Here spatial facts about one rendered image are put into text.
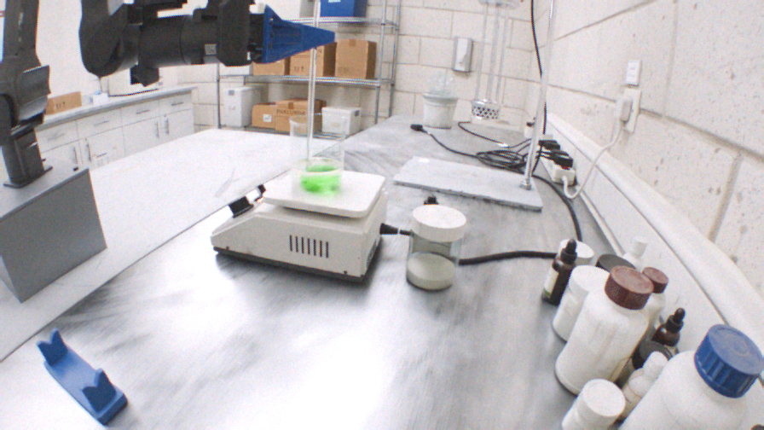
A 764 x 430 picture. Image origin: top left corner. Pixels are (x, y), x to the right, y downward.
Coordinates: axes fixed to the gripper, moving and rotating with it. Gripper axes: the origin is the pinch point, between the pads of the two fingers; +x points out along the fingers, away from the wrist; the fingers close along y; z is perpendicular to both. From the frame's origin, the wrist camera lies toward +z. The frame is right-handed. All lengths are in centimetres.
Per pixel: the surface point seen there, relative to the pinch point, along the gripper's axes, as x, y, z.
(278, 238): -2.0, -3.8, -21.4
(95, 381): -15.4, -23.8, -23.0
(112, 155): -158, 206, -67
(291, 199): -0.5, -3.5, -16.9
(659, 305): 33.3, -23.3, -19.1
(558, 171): 59, 29, -22
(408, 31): 68, 236, 24
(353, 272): 6.1, -6.9, -23.9
